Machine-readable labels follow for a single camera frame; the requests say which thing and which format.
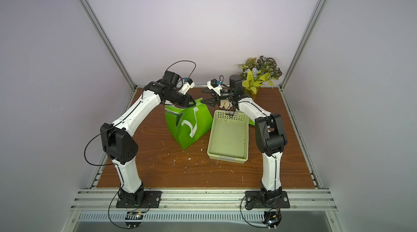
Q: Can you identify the green insulated delivery bag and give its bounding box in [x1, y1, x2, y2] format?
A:
[165, 98, 213, 150]

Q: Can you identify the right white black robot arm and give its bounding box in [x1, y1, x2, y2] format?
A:
[202, 94, 288, 202]

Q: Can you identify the beige rubber glove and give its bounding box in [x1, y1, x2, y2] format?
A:
[219, 100, 232, 110]

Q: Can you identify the potted artificial plant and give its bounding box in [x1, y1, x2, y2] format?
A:
[238, 56, 283, 100]

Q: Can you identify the light green plastic basket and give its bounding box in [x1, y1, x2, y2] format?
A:
[207, 110, 249, 164]

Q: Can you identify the left controller board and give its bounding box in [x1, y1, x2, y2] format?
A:
[124, 211, 144, 229]

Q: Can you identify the controller board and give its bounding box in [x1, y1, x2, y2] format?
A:
[262, 208, 282, 229]
[124, 211, 144, 229]

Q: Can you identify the right controller board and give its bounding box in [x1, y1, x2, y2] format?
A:
[262, 208, 282, 229]

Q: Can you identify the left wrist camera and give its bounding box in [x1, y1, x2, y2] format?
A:
[161, 70, 195, 95]

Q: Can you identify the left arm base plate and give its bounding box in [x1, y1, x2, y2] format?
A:
[116, 190, 162, 209]

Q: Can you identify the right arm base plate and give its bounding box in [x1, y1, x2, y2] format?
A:
[244, 190, 291, 210]

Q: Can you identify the aluminium front rail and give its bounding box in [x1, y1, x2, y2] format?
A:
[70, 189, 337, 211]

